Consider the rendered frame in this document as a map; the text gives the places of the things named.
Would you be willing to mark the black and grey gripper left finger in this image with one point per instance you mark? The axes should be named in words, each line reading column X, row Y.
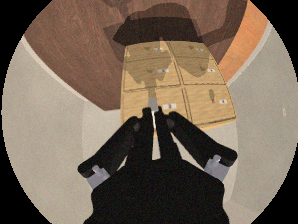
column 114, row 151

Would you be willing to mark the light wooden drawer front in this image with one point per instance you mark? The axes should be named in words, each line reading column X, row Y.
column 161, row 73
column 170, row 99
column 152, row 50
column 202, row 105
column 193, row 71
column 189, row 50

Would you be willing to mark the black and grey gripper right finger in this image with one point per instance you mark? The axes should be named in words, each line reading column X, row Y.
column 214, row 158

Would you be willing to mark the tan wooden chest of drawers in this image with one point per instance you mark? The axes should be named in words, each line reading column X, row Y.
column 182, row 86

